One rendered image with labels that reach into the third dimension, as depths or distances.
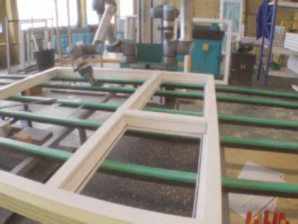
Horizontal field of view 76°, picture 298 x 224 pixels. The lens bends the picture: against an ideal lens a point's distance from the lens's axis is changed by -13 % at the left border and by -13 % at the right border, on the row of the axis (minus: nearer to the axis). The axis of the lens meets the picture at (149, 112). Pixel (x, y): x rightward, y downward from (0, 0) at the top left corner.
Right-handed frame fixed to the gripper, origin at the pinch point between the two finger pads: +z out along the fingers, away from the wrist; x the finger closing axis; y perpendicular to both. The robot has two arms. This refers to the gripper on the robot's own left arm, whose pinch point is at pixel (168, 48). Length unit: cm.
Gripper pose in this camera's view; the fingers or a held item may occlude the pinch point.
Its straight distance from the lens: 175.2
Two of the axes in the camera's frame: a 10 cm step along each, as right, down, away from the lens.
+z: 0.0, 9.2, 4.0
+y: 9.7, 1.0, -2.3
